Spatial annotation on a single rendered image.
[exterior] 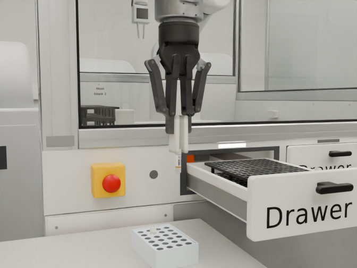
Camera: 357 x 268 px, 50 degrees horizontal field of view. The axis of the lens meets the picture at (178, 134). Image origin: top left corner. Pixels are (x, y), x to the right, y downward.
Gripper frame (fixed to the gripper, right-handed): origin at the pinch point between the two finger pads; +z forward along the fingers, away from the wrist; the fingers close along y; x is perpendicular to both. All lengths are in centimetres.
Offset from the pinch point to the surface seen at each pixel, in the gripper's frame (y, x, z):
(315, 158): 50, 14, 10
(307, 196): 18.0, -15.0, 10.5
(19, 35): 0, 341, -66
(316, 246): 54, 15, 37
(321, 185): 18.2, -18.0, 8.0
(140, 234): -6.2, 3.9, 19.8
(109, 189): -9.1, 14.7, 12.9
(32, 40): 11, 341, -62
